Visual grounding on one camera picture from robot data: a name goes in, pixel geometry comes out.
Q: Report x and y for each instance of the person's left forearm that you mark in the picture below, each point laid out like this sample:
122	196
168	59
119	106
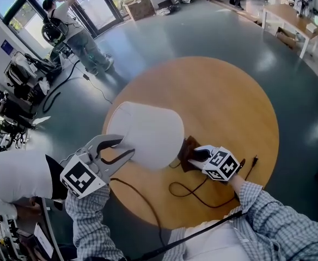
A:
91	222

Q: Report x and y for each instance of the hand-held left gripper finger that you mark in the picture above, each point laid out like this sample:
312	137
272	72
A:
93	144
115	168

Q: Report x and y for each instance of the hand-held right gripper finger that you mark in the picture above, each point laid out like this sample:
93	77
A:
198	164
206	147

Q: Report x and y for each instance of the open cardboard box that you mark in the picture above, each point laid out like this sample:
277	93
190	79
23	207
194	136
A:
285	38

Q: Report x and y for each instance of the clothes rack with garments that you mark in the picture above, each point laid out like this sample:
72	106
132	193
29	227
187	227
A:
25	72

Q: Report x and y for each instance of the small white box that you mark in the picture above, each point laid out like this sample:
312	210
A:
314	28

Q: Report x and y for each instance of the brown wiping cloth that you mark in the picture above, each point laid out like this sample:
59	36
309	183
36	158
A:
187	151

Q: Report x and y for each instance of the white plastic bag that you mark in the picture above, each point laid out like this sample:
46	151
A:
44	86

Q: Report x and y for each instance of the black green backpack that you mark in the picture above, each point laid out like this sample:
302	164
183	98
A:
51	33

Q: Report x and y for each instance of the black wheeled chair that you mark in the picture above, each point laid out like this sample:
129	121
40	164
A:
12	133

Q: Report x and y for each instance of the large glass entrance window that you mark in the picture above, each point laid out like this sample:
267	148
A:
99	4

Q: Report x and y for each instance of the white paper sheet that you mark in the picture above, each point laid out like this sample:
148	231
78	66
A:
43	241

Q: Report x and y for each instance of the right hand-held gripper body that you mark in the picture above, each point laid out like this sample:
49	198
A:
221	164

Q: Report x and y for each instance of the person's body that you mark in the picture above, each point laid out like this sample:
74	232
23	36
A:
210	243

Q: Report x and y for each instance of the wooden planter box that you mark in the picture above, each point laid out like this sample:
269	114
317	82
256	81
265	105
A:
140	9

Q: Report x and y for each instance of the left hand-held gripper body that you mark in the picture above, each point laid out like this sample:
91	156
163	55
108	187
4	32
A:
80	178

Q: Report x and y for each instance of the white table lamp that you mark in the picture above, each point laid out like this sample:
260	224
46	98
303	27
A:
148	135

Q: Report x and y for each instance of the white table with wooden top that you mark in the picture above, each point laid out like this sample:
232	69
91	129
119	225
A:
289	16

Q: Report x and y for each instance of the person's right forearm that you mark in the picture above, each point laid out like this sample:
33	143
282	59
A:
278	222

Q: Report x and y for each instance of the blue wall sign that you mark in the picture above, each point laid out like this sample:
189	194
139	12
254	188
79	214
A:
7	48

